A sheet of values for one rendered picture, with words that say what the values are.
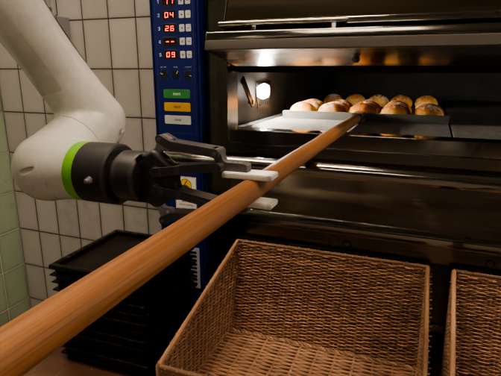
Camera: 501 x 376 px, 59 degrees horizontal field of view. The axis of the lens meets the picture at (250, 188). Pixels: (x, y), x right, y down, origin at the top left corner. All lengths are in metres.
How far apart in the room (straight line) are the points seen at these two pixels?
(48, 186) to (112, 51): 0.85
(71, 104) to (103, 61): 0.75
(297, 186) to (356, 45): 0.44
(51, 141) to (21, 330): 0.49
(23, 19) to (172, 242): 0.49
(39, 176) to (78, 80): 0.18
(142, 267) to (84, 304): 0.06
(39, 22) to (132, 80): 0.72
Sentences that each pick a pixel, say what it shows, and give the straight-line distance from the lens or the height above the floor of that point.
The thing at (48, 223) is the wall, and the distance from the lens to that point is 1.85.
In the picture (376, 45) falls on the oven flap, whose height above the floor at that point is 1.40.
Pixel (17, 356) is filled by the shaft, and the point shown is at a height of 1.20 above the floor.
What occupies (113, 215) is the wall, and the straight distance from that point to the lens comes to 1.63.
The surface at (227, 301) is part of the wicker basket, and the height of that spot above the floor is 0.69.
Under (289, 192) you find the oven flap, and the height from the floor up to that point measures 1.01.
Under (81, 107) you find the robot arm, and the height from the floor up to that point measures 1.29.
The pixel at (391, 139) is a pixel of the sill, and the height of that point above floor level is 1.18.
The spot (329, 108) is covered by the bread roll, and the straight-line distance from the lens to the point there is 1.60.
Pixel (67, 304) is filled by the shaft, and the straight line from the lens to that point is 0.31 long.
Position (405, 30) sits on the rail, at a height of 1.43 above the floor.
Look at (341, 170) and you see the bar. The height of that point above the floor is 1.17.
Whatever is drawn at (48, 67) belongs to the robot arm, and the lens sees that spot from 0.80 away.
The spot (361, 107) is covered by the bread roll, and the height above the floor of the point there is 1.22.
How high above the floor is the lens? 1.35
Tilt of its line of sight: 15 degrees down
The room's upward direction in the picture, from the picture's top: straight up
